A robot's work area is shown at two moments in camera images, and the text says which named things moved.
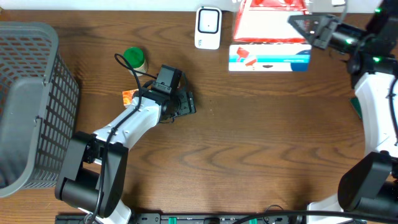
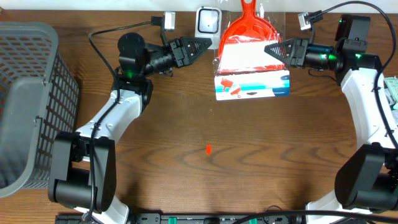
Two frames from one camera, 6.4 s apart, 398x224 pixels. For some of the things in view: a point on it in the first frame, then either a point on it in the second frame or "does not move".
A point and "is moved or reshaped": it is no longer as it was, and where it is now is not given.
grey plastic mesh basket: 38,107 does not move
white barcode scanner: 208,28 does not move
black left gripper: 189,103 to 179,53
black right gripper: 324,32 to 297,53
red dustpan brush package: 265,40 is moved or reshaped
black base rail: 310,218 does not move
